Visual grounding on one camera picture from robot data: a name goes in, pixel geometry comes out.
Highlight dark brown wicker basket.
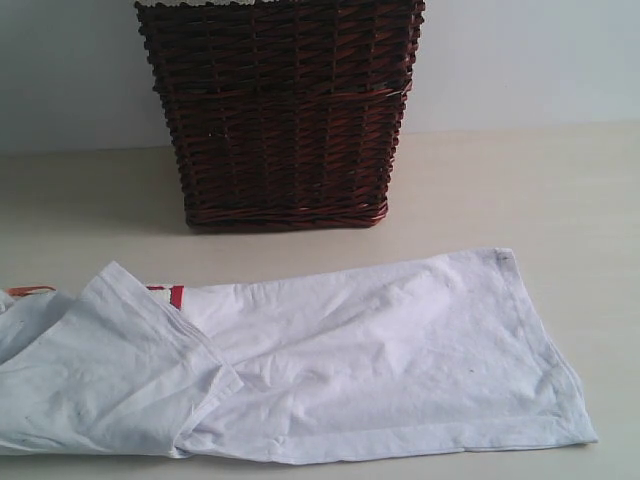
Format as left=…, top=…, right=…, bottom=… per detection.
left=134, top=1, right=426, bottom=231

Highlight orange clothing tag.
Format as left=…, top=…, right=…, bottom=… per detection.
left=5, top=285, right=55, bottom=298

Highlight white t-shirt red lettering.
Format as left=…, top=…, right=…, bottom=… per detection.
left=1, top=248, right=597, bottom=464

